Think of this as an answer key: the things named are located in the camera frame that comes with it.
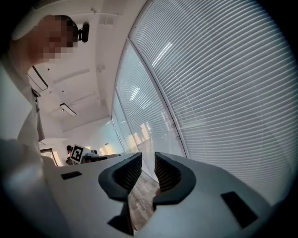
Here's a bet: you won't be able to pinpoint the frosted glass panel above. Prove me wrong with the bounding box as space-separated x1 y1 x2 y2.
111 92 131 155

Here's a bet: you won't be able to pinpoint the rectangular black-framed ceiling light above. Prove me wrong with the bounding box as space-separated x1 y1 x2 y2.
27 66 49 91
59 103 77 116

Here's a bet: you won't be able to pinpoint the person's light short-sleeved shirt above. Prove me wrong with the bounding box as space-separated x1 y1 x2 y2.
0 55 59 167

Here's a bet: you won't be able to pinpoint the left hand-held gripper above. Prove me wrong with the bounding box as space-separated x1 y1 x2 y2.
69 144 121 165

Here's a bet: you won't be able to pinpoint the glass partition frame post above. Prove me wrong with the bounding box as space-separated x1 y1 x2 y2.
127 37 188 159

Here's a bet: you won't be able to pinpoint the black head-worn camera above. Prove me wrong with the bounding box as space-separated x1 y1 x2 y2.
78 22 90 44

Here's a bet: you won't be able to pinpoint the person's head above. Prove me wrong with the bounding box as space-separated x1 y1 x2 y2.
10 15 80 70

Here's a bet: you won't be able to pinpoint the white window blinds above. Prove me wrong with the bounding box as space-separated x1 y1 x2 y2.
115 40 187 159
128 0 291 205

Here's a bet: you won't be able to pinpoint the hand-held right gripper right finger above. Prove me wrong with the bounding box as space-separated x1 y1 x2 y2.
152 151 197 206

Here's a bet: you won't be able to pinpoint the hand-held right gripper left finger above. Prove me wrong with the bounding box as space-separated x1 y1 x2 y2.
98 152 143 202

